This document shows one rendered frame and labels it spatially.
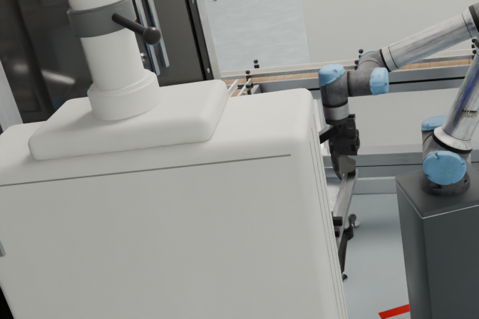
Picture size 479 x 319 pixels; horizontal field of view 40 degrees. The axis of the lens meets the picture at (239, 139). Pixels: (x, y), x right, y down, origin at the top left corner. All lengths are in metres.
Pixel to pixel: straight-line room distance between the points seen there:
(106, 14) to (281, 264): 0.40
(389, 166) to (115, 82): 2.19
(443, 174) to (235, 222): 1.13
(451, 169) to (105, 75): 1.24
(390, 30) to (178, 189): 2.56
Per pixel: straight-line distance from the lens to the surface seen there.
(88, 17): 0.86
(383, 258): 3.21
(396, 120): 3.51
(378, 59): 1.96
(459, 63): 2.78
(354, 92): 1.87
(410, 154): 2.92
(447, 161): 1.91
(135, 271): 0.96
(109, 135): 0.87
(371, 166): 2.97
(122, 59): 0.88
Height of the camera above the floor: 1.88
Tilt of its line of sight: 24 degrees down
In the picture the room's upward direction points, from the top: 12 degrees counter-clockwise
